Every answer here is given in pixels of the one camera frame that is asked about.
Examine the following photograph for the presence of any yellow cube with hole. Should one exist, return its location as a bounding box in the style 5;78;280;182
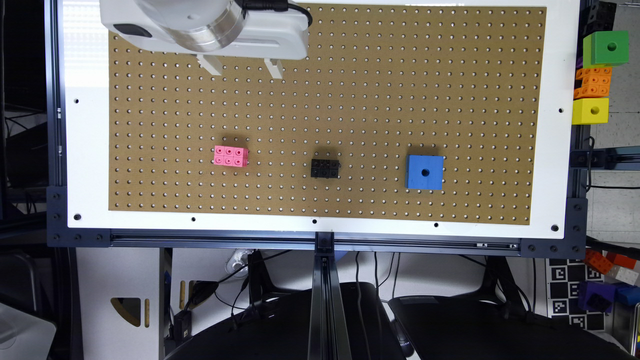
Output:
572;97;609;125

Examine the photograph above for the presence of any purple block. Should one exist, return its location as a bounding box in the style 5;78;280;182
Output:
578;281;616;313

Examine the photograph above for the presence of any black office chair right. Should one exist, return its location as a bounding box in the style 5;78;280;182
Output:
389;296;632;360

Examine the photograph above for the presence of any pink block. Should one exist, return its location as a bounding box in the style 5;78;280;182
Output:
213;145;249;167

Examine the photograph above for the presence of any green cube with hole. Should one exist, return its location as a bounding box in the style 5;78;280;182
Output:
582;31;629;68

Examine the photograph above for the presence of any fiducial marker sheet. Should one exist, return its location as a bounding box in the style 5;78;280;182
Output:
545;259;606;331

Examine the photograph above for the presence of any brown pegboard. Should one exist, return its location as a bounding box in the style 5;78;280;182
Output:
109;4;547;225

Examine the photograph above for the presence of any black office chair left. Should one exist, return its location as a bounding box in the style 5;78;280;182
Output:
167;282;404;360

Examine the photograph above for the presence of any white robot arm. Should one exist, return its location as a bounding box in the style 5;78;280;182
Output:
99;0;313;79

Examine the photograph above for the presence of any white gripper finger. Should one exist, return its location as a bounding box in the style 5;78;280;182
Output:
196;54;223;76
264;58;284;80

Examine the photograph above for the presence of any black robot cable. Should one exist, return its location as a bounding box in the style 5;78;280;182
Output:
234;0;314;29

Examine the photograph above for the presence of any dark aluminium table frame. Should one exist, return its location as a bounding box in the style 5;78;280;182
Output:
43;0;640;360

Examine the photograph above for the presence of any orange block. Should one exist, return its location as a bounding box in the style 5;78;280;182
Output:
573;67;612;100

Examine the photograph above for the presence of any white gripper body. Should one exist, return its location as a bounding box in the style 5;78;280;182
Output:
99;0;309;60

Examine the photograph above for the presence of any orange red blocks pile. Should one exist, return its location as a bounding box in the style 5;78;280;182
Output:
583;249;639;285

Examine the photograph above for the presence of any black office chair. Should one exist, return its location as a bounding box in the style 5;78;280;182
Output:
389;296;632;360
167;282;404;360

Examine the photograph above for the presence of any black block on frame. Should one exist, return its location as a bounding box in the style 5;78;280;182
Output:
578;0;617;38

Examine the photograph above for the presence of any blue cube with hole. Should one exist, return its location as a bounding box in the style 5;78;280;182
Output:
405;155;444;190

